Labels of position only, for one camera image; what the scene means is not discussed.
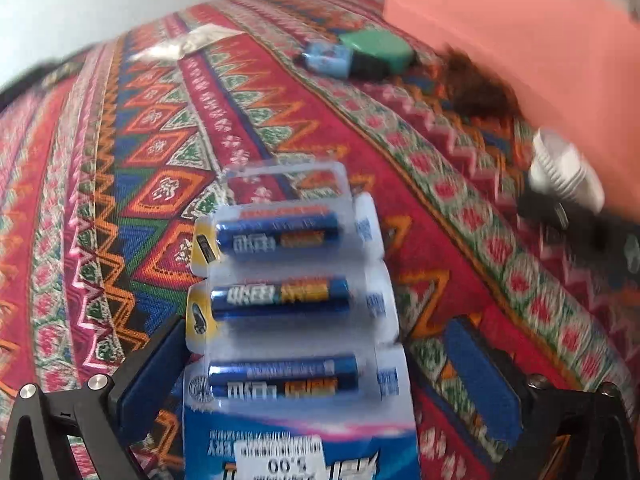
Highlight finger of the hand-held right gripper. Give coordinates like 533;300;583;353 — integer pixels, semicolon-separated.
517;192;640;291

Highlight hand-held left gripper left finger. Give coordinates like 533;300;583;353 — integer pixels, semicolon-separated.
0;312;195;480

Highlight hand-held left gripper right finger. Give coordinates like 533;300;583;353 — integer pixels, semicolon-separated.
442;316;640;480

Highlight white ribbed cup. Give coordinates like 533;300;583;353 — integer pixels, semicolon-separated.
527;129;606;213

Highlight blue battery blister pack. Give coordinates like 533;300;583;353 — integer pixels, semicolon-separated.
182;160;421;480

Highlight orange cardboard box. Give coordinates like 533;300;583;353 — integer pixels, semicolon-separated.
382;0;640;241

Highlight patterned woven tablecloth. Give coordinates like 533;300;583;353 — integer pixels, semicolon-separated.
0;0;640;480

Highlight green round container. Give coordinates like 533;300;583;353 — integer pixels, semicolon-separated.
339;30;417;75

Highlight clear plastic packet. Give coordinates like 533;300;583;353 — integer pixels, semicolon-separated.
125;25;248;61

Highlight brown wooden bead string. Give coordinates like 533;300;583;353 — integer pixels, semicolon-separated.
440;45;523;121

